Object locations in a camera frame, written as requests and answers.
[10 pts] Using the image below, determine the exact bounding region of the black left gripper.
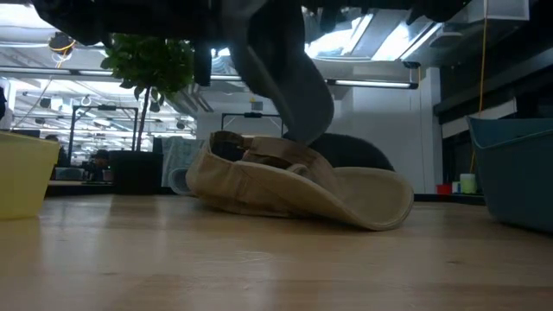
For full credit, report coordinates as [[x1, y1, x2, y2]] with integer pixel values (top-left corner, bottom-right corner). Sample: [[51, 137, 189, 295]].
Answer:
[[32, 0, 221, 87]]

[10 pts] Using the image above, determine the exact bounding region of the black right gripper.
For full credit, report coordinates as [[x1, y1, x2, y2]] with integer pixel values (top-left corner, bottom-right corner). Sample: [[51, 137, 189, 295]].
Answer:
[[302, 0, 473, 34]]

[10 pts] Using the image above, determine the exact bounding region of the grey baseball cap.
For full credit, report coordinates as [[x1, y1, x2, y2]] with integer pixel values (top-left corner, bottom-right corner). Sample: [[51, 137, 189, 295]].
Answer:
[[228, 0, 395, 172]]

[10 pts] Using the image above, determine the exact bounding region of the beige baseball cap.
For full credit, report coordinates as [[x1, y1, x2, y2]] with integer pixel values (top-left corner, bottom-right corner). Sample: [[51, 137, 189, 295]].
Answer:
[[185, 130, 415, 232]]

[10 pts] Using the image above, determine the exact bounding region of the yellow plastic bin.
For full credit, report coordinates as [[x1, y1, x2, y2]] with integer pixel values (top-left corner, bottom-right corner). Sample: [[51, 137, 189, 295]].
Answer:
[[0, 130, 60, 221]]

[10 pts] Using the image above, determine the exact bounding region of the green plant in black pot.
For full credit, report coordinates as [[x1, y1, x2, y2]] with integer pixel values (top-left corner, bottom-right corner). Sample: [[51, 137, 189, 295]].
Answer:
[[99, 33, 195, 195]]

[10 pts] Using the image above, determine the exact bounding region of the pale patterned background object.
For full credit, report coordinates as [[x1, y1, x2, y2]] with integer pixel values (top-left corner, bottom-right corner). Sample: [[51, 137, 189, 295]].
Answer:
[[162, 136, 205, 187]]

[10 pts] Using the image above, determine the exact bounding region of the long ceiling light strip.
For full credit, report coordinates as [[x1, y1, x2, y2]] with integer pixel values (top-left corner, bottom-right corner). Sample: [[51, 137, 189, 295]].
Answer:
[[326, 79, 419, 91], [0, 66, 243, 82]]

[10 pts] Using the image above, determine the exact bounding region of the person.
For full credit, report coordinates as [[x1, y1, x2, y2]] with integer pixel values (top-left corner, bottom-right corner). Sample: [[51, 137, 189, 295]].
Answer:
[[45, 134, 70, 168], [88, 149, 111, 181]]

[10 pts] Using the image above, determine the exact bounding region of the black round ceiling sensor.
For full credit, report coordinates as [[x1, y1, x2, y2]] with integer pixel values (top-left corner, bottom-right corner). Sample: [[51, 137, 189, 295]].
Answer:
[[48, 32, 78, 56]]

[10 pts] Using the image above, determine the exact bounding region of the grey background box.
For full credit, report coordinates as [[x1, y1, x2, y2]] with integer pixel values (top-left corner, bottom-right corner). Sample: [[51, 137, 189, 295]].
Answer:
[[54, 167, 86, 181]]

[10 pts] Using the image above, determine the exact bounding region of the pale green cup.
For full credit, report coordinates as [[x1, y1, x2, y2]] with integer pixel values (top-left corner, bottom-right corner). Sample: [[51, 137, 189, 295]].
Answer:
[[459, 173, 478, 194]]

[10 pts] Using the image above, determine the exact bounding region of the teal plastic bin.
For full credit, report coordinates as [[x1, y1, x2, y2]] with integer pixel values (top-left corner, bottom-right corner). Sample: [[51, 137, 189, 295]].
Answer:
[[466, 115, 553, 234]]

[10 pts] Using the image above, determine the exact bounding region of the black background rig frame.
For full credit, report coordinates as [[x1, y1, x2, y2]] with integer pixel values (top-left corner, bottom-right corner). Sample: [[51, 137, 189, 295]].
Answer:
[[220, 111, 285, 138], [68, 105, 140, 152]]

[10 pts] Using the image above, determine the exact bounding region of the yellow cable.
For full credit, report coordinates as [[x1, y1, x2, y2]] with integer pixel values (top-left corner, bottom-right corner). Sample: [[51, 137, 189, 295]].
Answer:
[[468, 0, 489, 174]]

